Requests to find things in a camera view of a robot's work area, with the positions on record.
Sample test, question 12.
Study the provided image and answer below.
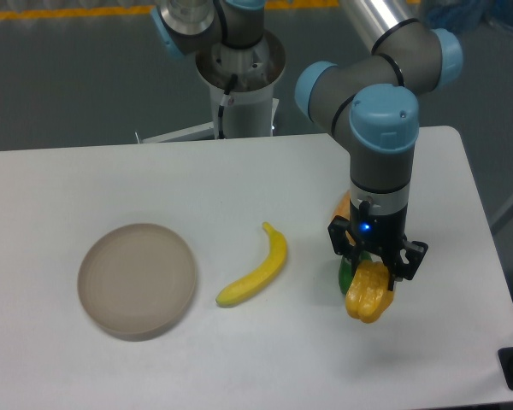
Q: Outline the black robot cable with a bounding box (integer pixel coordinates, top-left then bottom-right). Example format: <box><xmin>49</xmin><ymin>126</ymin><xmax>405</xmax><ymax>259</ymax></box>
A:
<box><xmin>215</xmin><ymin>73</ymin><xmax>239</xmax><ymax>140</ymax></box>

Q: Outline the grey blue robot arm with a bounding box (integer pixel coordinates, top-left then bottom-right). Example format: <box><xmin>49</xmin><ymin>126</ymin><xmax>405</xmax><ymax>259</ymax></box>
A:
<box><xmin>151</xmin><ymin>1</ymin><xmax>463</xmax><ymax>287</ymax></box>

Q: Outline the yellow bell pepper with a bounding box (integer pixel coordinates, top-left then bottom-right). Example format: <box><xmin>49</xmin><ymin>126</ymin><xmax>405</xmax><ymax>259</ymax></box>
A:
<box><xmin>345</xmin><ymin>261</ymin><xmax>395</xmax><ymax>324</ymax></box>

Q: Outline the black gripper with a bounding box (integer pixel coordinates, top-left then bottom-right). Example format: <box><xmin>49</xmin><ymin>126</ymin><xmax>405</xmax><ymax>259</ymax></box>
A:
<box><xmin>327</xmin><ymin>184</ymin><xmax>428</xmax><ymax>291</ymax></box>

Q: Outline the green bell pepper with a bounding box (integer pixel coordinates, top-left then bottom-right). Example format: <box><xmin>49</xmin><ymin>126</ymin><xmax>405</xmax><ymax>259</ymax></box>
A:
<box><xmin>338</xmin><ymin>251</ymin><xmax>372</xmax><ymax>296</ymax></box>

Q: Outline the blue plastic bag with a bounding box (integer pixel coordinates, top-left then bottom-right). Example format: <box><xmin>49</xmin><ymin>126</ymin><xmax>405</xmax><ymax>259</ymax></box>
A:
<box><xmin>420</xmin><ymin>0</ymin><xmax>513</xmax><ymax>34</ymax></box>

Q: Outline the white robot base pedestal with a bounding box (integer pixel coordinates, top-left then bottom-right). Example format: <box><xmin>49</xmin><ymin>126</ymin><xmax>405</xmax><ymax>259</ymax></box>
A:
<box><xmin>140</xmin><ymin>30</ymin><xmax>286</xmax><ymax>144</ymax></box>

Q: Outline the yellow banana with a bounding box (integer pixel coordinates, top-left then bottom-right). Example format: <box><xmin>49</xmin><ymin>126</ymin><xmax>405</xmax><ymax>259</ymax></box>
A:
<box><xmin>215</xmin><ymin>222</ymin><xmax>288</xmax><ymax>308</ymax></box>

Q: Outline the beige round plate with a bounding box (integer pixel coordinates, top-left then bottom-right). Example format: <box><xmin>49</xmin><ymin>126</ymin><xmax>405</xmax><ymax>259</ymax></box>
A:
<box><xmin>77</xmin><ymin>223</ymin><xmax>197</xmax><ymax>342</ymax></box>

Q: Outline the orange croissant bread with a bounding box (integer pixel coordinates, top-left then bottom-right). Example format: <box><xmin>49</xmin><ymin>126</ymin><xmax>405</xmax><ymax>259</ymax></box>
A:
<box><xmin>332</xmin><ymin>191</ymin><xmax>351</xmax><ymax>220</ymax></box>

